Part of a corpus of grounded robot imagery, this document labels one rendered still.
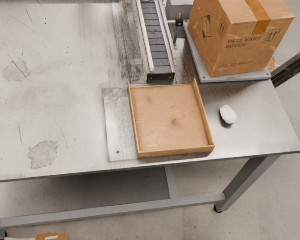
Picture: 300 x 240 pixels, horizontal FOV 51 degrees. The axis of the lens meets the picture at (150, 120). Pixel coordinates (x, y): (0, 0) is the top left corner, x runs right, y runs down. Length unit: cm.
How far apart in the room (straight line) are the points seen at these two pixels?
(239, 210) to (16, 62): 143
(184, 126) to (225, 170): 97
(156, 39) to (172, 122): 38
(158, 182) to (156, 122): 62
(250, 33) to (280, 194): 122
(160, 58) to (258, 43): 36
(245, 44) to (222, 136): 34
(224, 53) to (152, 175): 80
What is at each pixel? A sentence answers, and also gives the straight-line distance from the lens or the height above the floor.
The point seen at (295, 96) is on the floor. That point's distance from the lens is 262.
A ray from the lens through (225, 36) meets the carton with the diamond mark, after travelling 113.
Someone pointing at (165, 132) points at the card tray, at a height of 83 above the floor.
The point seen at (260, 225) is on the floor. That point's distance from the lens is 200.
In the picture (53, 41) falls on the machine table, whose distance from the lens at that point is 139.
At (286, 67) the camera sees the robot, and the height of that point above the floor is 61.
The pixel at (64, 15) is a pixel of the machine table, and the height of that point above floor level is 83.
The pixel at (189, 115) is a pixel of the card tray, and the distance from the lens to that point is 116.
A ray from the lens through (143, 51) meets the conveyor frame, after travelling 128.
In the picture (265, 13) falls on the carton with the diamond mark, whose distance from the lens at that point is 119.
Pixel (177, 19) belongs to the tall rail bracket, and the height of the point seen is 97.
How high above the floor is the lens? 177
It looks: 56 degrees down
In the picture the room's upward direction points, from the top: 10 degrees clockwise
